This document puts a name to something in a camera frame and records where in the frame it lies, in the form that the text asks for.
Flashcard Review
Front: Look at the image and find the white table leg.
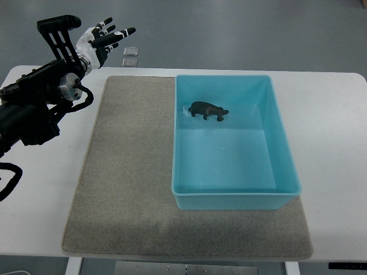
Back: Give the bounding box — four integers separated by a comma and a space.
65, 257, 83, 275
284, 261, 300, 275

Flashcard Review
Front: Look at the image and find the upper floor socket plate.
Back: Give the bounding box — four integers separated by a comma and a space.
123, 47, 139, 56

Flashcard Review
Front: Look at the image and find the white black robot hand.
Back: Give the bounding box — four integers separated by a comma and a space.
76, 17, 136, 74

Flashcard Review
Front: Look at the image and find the brown toy hippo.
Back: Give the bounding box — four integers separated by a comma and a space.
188, 101, 229, 121

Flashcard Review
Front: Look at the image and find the floor socket plate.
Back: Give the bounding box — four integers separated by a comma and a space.
122, 58, 138, 68
123, 47, 139, 56

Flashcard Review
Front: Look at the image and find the metal table base plate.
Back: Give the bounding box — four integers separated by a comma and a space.
114, 261, 259, 275

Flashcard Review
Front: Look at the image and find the grey felt mat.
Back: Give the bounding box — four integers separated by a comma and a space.
62, 76, 313, 261

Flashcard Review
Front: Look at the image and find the white table leg left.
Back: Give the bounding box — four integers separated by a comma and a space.
65, 257, 83, 275

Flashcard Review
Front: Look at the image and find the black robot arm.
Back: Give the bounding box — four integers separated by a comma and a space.
1, 15, 94, 155

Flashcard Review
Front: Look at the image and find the black table control panel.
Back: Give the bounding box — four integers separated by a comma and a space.
328, 262, 367, 270

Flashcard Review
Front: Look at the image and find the white table leg right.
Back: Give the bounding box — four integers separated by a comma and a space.
284, 261, 300, 275

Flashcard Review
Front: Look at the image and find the lower floor socket plate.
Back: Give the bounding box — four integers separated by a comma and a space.
122, 58, 138, 68

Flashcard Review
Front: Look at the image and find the blue plastic box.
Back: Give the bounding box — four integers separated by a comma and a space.
171, 75, 302, 210

